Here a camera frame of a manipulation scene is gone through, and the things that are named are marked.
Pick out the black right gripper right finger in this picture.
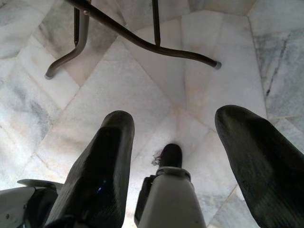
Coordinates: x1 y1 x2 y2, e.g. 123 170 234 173
214 105 304 228

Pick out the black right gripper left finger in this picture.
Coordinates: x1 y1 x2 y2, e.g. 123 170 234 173
44 110 136 227

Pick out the black robot foot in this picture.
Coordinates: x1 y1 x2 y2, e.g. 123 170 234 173
157 143 183 169

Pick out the silver robot lower leg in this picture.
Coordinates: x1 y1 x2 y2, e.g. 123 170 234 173
134 166 207 228

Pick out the silver black robot left leg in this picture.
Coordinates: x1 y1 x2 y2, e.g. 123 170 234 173
0 179 64 228

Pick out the dark curved chair leg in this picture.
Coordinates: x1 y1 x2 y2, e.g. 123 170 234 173
45 10 90 79
66 0 222 70

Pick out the dark thin chair rod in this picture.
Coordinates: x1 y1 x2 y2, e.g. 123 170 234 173
74 6 81 45
152 0 162 45

